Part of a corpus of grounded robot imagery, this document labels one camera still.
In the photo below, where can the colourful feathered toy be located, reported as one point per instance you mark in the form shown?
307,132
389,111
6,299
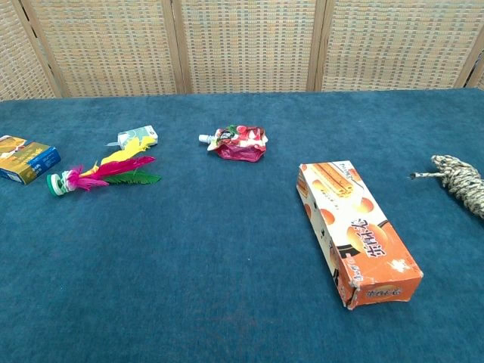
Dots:
121,166

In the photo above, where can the white green tissue pack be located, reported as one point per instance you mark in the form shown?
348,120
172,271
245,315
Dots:
140,133

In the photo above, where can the red spouted drink pouch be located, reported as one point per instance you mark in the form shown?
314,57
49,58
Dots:
242,145

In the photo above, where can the blue carpet table cover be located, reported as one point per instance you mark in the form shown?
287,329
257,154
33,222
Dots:
189,264

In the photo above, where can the long orange biscuit box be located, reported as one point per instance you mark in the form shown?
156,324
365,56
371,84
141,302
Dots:
363,234

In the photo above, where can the woven rattan folding screen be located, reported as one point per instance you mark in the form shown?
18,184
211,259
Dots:
246,45

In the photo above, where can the blue yellow cardboard box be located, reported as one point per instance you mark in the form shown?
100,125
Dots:
26,160

